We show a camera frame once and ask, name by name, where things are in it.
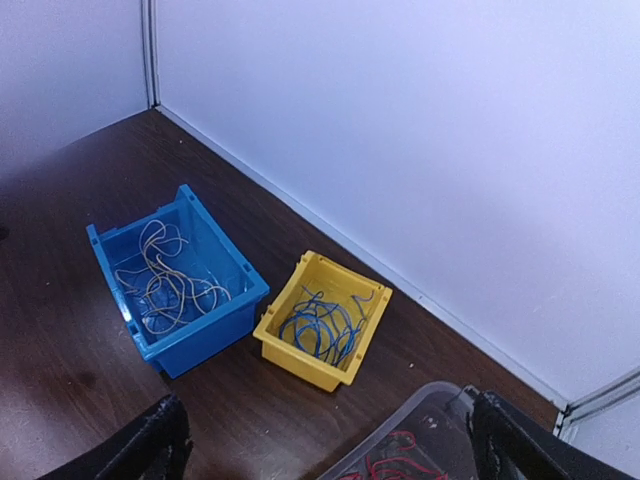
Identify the yellow plastic bin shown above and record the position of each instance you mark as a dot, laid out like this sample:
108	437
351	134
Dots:
319	327

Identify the right aluminium frame post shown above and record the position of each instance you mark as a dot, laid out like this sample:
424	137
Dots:
620	390

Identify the blue plastic bin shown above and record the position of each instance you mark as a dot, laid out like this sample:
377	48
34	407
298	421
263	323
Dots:
184	290

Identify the left aluminium frame post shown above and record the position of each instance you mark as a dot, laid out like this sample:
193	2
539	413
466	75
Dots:
149	44

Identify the aluminium frame post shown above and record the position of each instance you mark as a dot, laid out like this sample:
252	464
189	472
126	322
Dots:
620	390
149	44

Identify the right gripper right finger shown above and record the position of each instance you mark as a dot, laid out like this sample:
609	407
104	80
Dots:
507	444

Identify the clear grey plastic container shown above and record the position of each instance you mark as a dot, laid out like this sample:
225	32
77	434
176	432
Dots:
426	438

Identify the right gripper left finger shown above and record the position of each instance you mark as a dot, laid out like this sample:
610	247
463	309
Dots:
155	445

